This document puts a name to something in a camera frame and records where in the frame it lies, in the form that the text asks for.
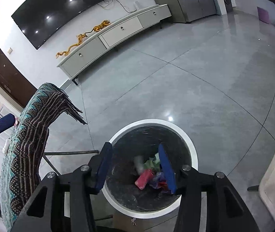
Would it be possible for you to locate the white tv cabinet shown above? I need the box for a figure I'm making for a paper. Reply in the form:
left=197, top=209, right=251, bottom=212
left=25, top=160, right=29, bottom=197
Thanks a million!
left=57, top=4, right=171, bottom=88

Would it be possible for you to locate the golden dragon ornament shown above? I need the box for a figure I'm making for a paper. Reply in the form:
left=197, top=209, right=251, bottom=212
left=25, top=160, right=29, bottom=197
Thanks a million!
left=56, top=32, right=87, bottom=59

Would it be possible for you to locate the white router on cabinet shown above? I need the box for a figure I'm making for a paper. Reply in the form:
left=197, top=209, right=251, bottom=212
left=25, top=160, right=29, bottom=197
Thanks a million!
left=134, top=1, right=140, bottom=10

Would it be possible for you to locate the zigzag knitted table cloth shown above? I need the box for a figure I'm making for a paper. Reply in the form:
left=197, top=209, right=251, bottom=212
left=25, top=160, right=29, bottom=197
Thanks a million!
left=0, top=83, right=86, bottom=231

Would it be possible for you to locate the white crumpled tissue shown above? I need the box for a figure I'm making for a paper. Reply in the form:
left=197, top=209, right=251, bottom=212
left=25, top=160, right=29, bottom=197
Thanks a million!
left=3, top=138, right=10, bottom=154

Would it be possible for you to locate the purple box on floor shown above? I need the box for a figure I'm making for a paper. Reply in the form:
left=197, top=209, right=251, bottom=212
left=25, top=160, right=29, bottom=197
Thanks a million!
left=257, top=7, right=270, bottom=24

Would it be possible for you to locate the golden tiger ornament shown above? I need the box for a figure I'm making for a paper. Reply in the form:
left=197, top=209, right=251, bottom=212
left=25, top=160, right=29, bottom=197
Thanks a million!
left=93, top=20, right=111, bottom=32

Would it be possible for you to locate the stainless steel refrigerator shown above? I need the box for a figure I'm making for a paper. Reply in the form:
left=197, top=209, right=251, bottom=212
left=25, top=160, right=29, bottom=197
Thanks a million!
left=143, top=0, right=217, bottom=24

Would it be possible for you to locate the trash pile in bin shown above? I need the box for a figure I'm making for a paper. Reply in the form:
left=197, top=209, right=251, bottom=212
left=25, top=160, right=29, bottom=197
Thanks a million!
left=133, top=153, right=171, bottom=194

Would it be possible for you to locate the brown entrance door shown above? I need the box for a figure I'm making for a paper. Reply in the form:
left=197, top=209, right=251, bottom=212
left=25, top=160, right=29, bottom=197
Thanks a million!
left=0, top=49, right=37, bottom=108

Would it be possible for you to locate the large wall television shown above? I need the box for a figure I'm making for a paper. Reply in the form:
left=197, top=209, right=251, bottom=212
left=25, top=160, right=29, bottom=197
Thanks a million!
left=11, top=0, right=104, bottom=49

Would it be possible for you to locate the white round trash bin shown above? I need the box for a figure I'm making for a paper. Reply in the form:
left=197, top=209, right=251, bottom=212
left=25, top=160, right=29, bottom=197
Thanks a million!
left=102, top=119, right=198, bottom=219

